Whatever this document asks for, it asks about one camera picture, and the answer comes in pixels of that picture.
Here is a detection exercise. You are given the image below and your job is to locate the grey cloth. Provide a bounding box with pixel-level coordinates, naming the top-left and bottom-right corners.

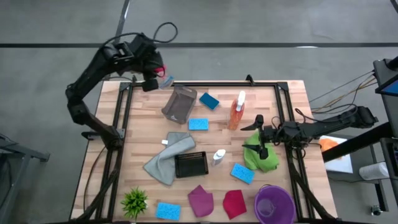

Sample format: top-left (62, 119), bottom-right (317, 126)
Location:
top-left (142, 131), bottom-right (197, 187)

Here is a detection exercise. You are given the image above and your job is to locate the purple cloth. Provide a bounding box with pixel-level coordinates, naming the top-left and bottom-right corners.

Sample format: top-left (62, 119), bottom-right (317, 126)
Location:
top-left (187, 184), bottom-right (215, 218)

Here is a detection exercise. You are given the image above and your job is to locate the tablet with blue screen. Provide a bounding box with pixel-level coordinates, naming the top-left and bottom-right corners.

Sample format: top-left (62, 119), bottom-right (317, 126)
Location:
top-left (374, 74), bottom-right (398, 97)

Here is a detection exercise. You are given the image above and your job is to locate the small white bottle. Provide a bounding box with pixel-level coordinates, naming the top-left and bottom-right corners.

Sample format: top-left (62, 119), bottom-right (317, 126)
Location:
top-left (211, 149), bottom-right (227, 167)

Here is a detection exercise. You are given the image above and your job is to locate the white board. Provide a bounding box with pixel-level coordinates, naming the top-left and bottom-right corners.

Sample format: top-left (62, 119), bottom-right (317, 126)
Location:
top-left (318, 135), bottom-right (354, 174)

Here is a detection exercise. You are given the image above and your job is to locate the green cloth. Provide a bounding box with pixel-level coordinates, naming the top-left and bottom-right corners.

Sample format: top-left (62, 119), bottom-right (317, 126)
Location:
top-left (243, 130), bottom-right (280, 174)

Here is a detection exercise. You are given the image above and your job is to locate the dark blue sponge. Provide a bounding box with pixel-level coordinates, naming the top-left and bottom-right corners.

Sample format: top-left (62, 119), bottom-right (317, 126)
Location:
top-left (198, 91), bottom-right (220, 111)

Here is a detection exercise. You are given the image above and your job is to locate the grey cable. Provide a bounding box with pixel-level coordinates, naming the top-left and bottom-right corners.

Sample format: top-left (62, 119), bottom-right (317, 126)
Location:
top-left (309, 70), bottom-right (376, 103)

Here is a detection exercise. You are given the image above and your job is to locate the black equipment stand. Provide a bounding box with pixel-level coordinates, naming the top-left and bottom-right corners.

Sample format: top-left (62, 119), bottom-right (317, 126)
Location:
top-left (322, 55), bottom-right (398, 215)

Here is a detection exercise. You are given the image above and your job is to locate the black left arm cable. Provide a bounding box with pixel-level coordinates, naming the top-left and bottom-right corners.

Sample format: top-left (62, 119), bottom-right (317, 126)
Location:
top-left (101, 21), bottom-right (178, 47)

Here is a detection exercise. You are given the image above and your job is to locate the yellow cable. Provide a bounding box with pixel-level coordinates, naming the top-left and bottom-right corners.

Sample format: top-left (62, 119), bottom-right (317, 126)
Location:
top-left (310, 77), bottom-right (377, 112)

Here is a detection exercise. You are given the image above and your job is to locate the green plant in white pot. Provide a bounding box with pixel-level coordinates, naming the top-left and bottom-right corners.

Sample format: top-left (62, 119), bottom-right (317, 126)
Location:
top-left (120, 186), bottom-right (149, 221)

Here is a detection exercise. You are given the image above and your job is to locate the white paper roll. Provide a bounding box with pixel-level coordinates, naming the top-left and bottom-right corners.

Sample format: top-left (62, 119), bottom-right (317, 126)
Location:
top-left (358, 161), bottom-right (390, 181)

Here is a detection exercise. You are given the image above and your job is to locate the orange spray bottle white trigger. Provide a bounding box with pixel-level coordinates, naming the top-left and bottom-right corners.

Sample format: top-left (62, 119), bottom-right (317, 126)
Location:
top-left (226, 90), bottom-right (247, 131)

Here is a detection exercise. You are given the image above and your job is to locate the light blue sponge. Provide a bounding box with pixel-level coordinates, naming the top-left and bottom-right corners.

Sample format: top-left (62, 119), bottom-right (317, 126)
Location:
top-left (188, 118), bottom-right (210, 131)
top-left (155, 202), bottom-right (182, 222)
top-left (230, 162), bottom-right (256, 185)

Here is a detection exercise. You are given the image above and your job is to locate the grey metal cart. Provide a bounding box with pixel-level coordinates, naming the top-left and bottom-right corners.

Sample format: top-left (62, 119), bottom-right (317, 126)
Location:
top-left (0, 133), bottom-right (50, 224)

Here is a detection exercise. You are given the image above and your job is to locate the clear spray bottle red trigger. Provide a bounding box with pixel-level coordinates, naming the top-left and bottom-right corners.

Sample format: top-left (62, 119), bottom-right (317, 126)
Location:
top-left (154, 65), bottom-right (175, 90)

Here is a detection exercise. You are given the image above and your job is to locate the black aluminium table frame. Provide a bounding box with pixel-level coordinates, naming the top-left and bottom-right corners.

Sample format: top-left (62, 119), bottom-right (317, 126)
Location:
top-left (76, 74), bottom-right (338, 223)

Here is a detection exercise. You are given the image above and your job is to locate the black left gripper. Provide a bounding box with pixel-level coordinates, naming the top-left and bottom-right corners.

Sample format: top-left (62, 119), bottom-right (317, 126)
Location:
top-left (132, 32), bottom-right (166, 93)

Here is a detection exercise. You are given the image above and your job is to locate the red cloth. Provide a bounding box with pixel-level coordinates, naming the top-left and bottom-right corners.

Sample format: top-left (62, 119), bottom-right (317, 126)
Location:
top-left (222, 189), bottom-right (248, 220)

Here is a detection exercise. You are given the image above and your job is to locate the black slotted plastic basket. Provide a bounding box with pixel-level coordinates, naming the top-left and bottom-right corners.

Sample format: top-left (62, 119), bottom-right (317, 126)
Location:
top-left (174, 151), bottom-right (210, 179)

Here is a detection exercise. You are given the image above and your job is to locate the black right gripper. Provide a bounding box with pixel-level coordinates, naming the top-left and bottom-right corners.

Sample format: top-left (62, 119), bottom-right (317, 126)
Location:
top-left (239, 114), bottom-right (283, 161)

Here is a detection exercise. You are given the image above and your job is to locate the purple plastic bucket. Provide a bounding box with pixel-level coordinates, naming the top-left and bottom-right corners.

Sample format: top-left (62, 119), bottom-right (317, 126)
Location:
top-left (253, 184), bottom-right (296, 224)

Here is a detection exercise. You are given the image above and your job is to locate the orange object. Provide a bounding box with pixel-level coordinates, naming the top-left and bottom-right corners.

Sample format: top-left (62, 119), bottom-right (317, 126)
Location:
top-left (318, 138), bottom-right (340, 153)

